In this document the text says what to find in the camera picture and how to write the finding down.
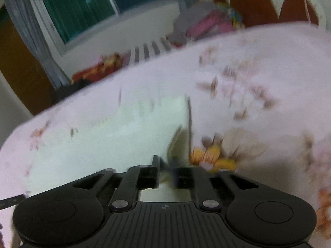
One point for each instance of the grey white striped cloth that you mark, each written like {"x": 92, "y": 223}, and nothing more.
{"x": 149, "y": 50}

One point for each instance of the white framed window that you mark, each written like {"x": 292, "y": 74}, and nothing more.
{"x": 71, "y": 22}

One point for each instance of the pink floral bed sheet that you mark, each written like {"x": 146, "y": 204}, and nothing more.
{"x": 259, "y": 126}

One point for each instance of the grey curtain left side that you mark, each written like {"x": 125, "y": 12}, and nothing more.
{"x": 24, "y": 19}

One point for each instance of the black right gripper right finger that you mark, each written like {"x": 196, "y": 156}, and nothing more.
{"x": 197, "y": 181}

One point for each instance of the red orange floral cloth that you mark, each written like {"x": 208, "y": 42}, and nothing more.
{"x": 107, "y": 65}

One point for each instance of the folded grey pink clothes stack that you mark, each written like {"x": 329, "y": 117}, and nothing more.
{"x": 203, "y": 20}

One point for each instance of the brown wooden door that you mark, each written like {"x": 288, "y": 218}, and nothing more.
{"x": 22, "y": 71}

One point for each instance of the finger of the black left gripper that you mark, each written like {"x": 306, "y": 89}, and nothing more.
{"x": 9, "y": 202}

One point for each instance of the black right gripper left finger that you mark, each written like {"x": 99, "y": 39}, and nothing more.
{"x": 136, "y": 179}

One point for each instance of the cream white towel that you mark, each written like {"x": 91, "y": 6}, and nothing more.
{"x": 130, "y": 137}

